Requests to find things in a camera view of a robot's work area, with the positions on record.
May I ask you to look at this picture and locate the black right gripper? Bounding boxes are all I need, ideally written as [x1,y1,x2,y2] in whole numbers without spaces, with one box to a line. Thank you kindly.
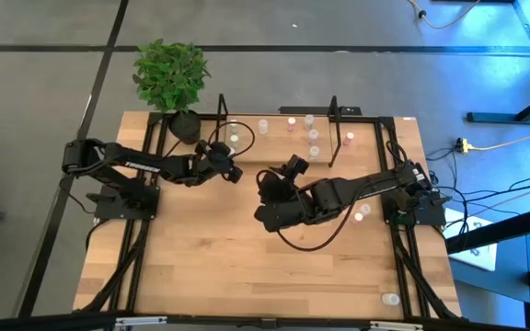
[256,154,315,208]

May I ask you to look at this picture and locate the wooden shelf board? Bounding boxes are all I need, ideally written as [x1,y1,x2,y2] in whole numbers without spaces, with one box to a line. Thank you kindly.
[225,114,335,165]

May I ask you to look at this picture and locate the black metal shelf leg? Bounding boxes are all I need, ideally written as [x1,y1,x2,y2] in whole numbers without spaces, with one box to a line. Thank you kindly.
[215,93,230,153]

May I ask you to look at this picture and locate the black plant pot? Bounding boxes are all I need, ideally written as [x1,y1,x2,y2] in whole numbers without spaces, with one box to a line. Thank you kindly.
[167,108,202,146]

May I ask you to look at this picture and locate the black rectangular bar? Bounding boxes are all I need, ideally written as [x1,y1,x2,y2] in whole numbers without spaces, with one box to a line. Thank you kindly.
[278,106,363,116]

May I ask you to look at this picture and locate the green leafy plant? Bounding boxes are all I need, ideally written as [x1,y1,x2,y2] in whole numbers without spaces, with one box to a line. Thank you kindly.
[131,38,213,114]

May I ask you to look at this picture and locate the white printed sheet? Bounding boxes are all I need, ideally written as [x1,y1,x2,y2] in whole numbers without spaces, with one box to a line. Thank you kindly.
[444,207,499,272]

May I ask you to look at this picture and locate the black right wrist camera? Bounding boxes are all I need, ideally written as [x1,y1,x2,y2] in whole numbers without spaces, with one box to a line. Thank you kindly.
[253,204,294,233]

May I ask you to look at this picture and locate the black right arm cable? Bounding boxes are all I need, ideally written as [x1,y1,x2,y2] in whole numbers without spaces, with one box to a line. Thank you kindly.
[276,201,363,253]

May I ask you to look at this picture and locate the black floor cable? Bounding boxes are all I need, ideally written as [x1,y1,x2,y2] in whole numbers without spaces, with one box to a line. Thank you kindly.
[430,146,530,231]

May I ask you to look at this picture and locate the silver metal bracket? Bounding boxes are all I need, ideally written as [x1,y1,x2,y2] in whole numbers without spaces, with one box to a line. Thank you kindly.
[368,320,426,331]
[114,315,168,328]

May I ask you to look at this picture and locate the white floor cable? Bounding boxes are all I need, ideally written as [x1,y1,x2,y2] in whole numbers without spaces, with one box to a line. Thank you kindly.
[406,0,483,30]

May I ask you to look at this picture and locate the beige floor cable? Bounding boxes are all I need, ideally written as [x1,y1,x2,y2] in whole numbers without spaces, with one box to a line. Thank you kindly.
[470,130,530,152]

